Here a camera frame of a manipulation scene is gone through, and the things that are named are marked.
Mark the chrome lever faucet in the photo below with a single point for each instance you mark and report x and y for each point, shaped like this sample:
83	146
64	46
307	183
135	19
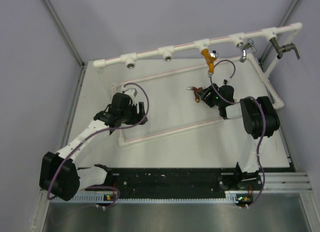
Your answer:
244	47

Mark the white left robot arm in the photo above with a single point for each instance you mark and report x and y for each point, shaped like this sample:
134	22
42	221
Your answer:
61	173

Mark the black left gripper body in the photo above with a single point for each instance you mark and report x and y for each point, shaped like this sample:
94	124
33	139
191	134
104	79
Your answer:
130	116

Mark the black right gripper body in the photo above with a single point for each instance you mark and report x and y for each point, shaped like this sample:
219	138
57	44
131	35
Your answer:
213	99

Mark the white pipe frame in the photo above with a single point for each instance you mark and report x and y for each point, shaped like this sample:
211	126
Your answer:
284	35

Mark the brown faucet chrome knob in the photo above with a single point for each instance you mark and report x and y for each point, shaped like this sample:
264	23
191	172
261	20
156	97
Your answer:
195	90

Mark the orange faucet blue cap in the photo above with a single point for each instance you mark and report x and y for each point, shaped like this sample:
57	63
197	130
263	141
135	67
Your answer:
210	57

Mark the dark grey lever faucet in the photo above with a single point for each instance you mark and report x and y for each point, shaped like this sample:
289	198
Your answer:
280	50

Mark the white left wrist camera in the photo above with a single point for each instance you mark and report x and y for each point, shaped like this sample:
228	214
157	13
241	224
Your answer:
132	92

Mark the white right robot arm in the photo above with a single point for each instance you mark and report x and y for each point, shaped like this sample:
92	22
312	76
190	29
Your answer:
258	115

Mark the aluminium frame rail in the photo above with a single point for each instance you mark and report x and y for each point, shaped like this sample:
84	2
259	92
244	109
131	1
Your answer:
287	182

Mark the white slotted cable duct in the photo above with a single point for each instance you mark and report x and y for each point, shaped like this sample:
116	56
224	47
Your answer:
100	198

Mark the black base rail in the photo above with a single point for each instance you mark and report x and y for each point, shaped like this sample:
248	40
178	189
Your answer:
180	183

